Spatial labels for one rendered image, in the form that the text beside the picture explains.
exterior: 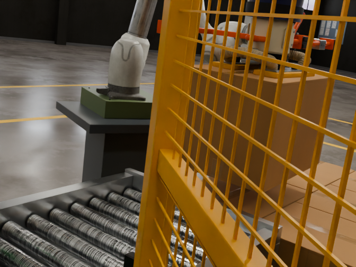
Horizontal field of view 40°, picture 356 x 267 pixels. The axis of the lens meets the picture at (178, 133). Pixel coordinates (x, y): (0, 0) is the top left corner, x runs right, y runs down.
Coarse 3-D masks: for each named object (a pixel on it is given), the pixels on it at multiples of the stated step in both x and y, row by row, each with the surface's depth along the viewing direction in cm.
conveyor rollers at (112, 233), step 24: (72, 216) 161; (96, 216) 165; (120, 216) 170; (0, 240) 139; (24, 240) 144; (72, 240) 146; (96, 240) 151; (120, 240) 149; (192, 240) 162; (24, 264) 130; (72, 264) 132; (96, 264) 139; (120, 264) 135; (168, 264) 138
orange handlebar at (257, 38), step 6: (210, 30) 204; (222, 30) 202; (228, 36) 200; (234, 36) 198; (240, 36) 197; (246, 36) 183; (258, 36) 183; (294, 42) 205; (318, 42) 225; (330, 42) 236
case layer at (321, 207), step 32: (224, 192) 205; (256, 192) 211; (288, 192) 216; (320, 192) 222; (352, 192) 228; (288, 224) 180; (320, 224) 184; (352, 224) 188; (288, 256) 166; (320, 256) 159; (352, 256) 160
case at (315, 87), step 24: (216, 72) 177; (240, 72) 183; (192, 96) 185; (240, 96) 173; (264, 96) 168; (288, 96) 172; (312, 96) 193; (216, 120) 180; (264, 120) 169; (288, 120) 178; (312, 120) 199; (192, 144) 188; (216, 144) 181; (240, 144) 176; (264, 144) 170; (288, 144) 183; (312, 144) 207; (192, 168) 189; (240, 168) 177
